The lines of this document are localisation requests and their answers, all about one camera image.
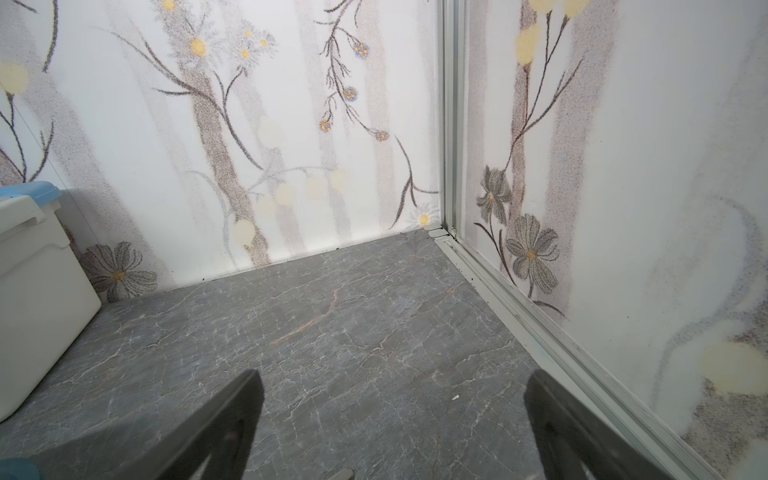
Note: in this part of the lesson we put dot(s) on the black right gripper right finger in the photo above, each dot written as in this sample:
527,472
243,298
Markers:
573,443

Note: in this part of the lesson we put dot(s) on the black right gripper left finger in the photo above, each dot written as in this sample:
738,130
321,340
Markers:
215,441

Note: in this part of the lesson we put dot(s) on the teal plastic storage bin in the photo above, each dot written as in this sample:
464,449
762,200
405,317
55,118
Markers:
19,469

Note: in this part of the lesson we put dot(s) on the white storage box blue lid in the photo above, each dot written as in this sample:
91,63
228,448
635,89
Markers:
46,297

